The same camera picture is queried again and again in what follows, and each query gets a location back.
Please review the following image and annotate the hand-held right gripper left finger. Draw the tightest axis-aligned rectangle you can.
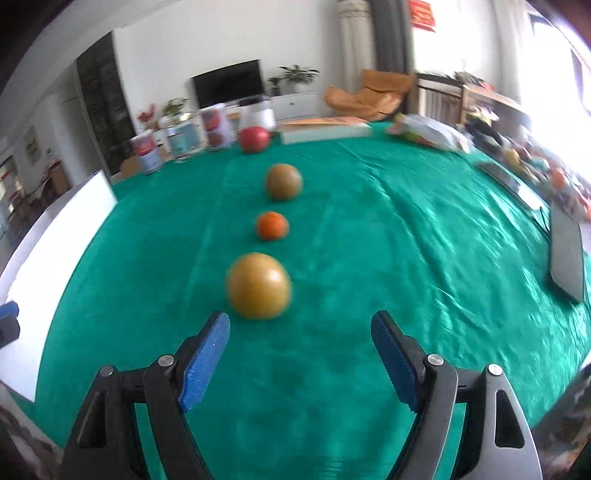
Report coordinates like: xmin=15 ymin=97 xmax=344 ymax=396
xmin=60 ymin=311 xmax=232 ymax=480

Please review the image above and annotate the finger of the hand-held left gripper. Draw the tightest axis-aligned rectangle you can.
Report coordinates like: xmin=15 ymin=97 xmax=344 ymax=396
xmin=0 ymin=301 xmax=21 ymax=349

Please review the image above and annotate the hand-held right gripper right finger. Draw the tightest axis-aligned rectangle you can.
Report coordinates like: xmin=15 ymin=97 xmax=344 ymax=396
xmin=370 ymin=310 xmax=543 ymax=480

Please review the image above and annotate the white cardboard box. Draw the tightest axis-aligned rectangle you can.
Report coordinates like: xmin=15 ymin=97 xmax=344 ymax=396
xmin=0 ymin=170 xmax=118 ymax=402

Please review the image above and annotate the round yellow-green pear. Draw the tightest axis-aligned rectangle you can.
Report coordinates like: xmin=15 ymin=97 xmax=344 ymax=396
xmin=225 ymin=252 xmax=293 ymax=320

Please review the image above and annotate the small orange tangerine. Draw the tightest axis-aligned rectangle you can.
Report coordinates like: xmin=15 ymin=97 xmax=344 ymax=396
xmin=256 ymin=211 xmax=290 ymax=241

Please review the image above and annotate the round brown-green pear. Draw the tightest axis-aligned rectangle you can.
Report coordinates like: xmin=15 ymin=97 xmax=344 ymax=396
xmin=264 ymin=163 xmax=304 ymax=202

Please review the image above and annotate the red apple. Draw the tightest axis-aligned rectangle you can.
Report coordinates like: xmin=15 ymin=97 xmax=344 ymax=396
xmin=237 ymin=126 xmax=271 ymax=154

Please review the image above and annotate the green tablecloth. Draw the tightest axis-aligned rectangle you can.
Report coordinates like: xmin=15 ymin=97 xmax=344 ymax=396
xmin=34 ymin=121 xmax=591 ymax=480

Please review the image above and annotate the black propped smartphone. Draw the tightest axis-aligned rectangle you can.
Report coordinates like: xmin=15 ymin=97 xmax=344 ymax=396
xmin=549 ymin=203 xmax=587 ymax=303

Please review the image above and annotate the white and red can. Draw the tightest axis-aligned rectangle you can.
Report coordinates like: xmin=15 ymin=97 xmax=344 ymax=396
xmin=130 ymin=130 xmax=165 ymax=175

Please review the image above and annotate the black smartphone lying flat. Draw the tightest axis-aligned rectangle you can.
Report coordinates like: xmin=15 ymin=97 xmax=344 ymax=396
xmin=478 ymin=161 xmax=546 ymax=210

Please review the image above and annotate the clear teal label tin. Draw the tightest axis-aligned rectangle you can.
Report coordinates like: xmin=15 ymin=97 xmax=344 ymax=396
xmin=165 ymin=121 xmax=204 ymax=162

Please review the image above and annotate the black glass display cabinet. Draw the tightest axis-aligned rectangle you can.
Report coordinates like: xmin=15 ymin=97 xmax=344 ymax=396
xmin=76 ymin=31 xmax=134 ymax=175

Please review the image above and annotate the white plastic bag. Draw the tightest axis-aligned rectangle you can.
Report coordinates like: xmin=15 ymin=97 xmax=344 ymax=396
xmin=387 ymin=113 xmax=474 ymax=153

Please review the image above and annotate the red label can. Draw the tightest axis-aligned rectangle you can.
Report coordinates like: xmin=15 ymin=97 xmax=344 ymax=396
xmin=201 ymin=104 xmax=233 ymax=152

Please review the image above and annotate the white flat box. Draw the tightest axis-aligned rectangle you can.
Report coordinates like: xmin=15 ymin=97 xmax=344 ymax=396
xmin=277 ymin=117 xmax=373 ymax=145

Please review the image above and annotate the clear jar black lid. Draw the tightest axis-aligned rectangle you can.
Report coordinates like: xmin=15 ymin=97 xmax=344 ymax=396
xmin=240 ymin=96 xmax=278 ymax=134

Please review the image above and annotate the leafy green potted plant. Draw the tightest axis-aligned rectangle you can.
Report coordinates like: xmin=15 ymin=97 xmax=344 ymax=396
xmin=161 ymin=97 xmax=189 ymax=118

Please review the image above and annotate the dark wooden bench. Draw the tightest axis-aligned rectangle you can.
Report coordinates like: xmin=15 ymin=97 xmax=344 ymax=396
xmin=413 ymin=70 xmax=527 ymax=125

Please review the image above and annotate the orange lounge chair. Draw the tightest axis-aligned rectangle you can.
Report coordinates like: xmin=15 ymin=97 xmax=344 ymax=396
xmin=324 ymin=69 xmax=414 ymax=121

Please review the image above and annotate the white television cabinet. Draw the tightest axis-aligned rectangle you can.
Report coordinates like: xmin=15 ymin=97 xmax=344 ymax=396
xmin=152 ymin=91 xmax=319 ymax=139

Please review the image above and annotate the black television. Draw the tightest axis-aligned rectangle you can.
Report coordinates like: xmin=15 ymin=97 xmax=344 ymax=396
xmin=191 ymin=59 xmax=265 ymax=109

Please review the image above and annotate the large green potted plant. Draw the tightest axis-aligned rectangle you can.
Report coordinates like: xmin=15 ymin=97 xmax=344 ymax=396
xmin=281 ymin=65 xmax=320 ymax=95

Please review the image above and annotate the covered tower air conditioner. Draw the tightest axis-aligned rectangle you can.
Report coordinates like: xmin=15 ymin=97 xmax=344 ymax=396
xmin=336 ymin=0 xmax=376 ymax=90

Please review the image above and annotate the grey curtain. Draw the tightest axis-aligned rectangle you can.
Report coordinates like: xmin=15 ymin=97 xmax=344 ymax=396
xmin=372 ymin=0 xmax=414 ymax=75

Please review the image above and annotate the framed wall painting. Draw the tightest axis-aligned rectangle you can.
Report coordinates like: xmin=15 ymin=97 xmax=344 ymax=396
xmin=23 ymin=126 xmax=41 ymax=164

